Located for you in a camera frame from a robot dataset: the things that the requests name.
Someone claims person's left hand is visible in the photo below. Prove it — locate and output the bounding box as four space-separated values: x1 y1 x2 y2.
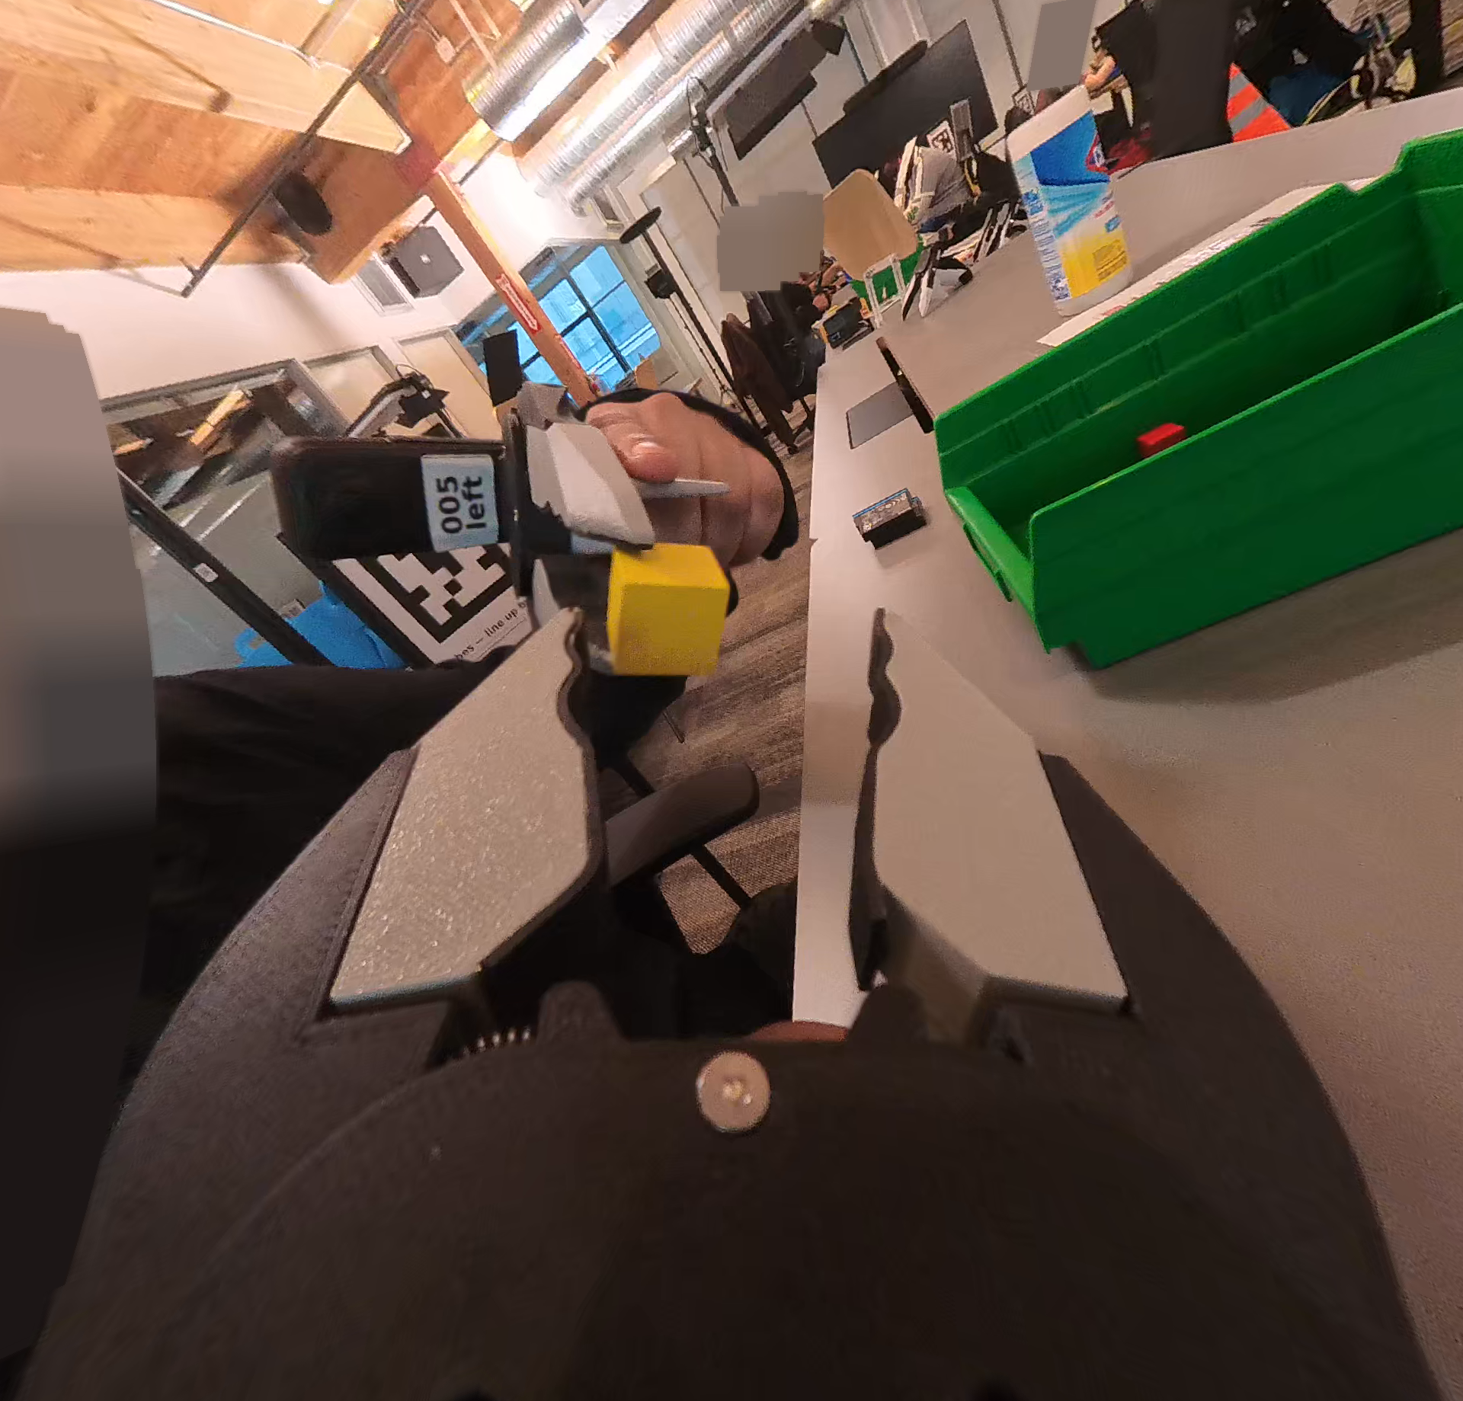
583 390 792 568

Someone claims black ceiling speaker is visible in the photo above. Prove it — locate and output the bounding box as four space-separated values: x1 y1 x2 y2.
387 227 467 298

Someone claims grey desk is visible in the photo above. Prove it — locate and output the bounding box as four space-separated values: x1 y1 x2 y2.
792 86 1463 1401

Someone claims wipes canister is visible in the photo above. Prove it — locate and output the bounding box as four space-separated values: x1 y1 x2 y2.
1006 85 1135 318

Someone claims white paper sheet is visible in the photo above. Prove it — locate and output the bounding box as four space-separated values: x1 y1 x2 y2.
1038 178 1378 347

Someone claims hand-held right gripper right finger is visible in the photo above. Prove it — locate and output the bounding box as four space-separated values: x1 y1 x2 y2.
849 607 1130 1045

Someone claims silver ceiling duct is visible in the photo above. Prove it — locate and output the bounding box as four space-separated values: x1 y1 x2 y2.
468 0 921 210

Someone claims dark grey desk pad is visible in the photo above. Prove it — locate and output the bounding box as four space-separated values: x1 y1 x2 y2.
846 383 914 450

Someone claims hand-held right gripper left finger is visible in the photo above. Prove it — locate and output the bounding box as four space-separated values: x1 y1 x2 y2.
330 610 607 1010

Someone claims small yellow cube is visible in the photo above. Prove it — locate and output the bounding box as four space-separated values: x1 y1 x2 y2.
606 543 733 676

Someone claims green plastic bin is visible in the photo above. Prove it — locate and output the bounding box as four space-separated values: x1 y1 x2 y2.
935 130 1463 671

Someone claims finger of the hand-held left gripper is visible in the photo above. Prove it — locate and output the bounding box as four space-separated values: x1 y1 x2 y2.
527 423 658 548
527 558 620 674

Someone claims blue lit window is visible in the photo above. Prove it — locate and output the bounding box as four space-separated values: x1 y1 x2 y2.
457 245 666 398

